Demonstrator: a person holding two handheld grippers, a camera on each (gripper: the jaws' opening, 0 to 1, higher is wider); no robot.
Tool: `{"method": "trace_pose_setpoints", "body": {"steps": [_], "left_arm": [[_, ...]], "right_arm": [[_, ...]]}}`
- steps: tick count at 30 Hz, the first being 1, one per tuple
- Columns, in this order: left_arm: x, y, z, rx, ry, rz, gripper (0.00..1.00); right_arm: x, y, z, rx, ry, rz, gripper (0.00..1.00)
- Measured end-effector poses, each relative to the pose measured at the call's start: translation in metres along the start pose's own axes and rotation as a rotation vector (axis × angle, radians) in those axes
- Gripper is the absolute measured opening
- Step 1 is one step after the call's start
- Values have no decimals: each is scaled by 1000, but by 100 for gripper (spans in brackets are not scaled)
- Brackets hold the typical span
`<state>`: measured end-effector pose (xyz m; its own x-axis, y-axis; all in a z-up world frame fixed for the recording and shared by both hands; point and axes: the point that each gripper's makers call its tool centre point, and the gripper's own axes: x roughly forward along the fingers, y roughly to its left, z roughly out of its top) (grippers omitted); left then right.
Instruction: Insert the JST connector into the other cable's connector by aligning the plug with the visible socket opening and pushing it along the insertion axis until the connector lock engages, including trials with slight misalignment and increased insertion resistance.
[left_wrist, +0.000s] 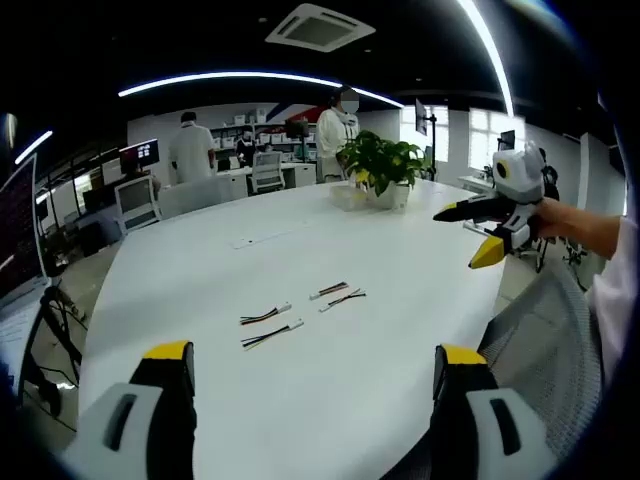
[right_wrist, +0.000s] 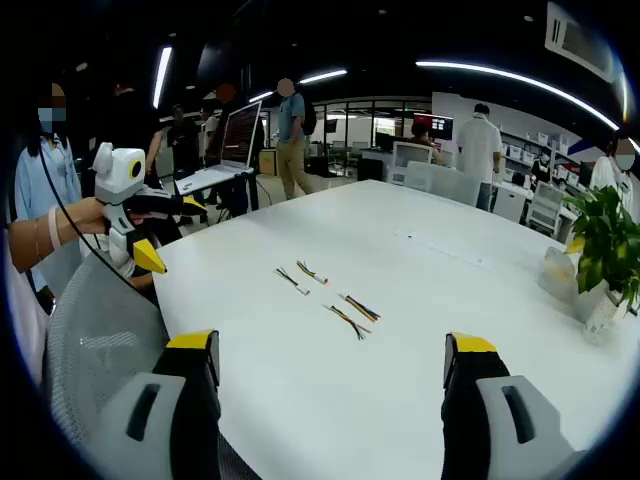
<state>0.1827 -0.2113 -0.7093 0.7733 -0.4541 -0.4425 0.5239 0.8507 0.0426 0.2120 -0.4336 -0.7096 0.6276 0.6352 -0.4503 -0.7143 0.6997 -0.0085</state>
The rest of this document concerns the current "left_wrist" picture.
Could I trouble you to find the person's right hand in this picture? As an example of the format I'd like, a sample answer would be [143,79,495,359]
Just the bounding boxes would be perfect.
[530,197,569,240]

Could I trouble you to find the large dark monitor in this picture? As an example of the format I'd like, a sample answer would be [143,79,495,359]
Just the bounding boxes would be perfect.
[0,152,51,307]

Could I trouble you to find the small desk monitor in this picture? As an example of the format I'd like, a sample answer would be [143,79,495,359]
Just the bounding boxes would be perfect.
[118,138,161,174]

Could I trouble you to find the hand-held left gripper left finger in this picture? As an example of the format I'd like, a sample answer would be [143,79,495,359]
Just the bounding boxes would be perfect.
[59,340,196,480]

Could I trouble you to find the white office desk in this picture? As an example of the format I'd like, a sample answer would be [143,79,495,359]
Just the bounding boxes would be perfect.
[214,160,319,197]

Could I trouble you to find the grey mesh chair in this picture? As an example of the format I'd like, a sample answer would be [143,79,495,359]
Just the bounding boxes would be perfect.
[480,262,605,464]

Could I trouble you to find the short ceiling light strip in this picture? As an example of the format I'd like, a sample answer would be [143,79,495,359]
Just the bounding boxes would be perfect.
[13,129,54,166]

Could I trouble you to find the clear plastic box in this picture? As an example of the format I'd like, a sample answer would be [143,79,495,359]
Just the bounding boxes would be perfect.
[328,183,372,213]

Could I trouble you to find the white office chair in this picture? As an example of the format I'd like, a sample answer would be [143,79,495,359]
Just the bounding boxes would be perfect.
[114,174,163,237]
[249,151,284,196]

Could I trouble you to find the shelf with storage boxes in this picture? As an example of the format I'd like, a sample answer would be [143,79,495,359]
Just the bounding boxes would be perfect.
[208,106,321,152]

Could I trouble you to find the white JST socket with wires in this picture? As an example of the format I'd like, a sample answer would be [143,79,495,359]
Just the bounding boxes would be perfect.
[240,318,305,350]
[238,301,293,326]

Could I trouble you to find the white JST connector with wires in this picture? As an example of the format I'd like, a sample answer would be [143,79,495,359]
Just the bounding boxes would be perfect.
[308,282,350,301]
[318,288,368,314]

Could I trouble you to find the black floor cables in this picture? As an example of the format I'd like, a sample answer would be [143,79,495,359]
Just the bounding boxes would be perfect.
[22,285,90,419]

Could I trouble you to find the long ceiling light strip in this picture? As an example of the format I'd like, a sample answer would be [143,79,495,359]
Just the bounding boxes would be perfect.
[117,70,404,109]
[457,0,516,119]

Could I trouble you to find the monitor on black stand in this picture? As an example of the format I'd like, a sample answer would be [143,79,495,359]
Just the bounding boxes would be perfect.
[414,97,440,182]

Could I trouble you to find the green potted plant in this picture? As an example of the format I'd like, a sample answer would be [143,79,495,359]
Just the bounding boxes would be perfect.
[337,129,427,209]

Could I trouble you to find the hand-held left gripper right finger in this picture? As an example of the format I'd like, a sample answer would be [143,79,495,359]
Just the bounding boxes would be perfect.
[429,343,559,480]

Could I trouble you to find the ceiling air conditioner unit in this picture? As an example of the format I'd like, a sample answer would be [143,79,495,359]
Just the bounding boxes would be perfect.
[264,2,377,54]

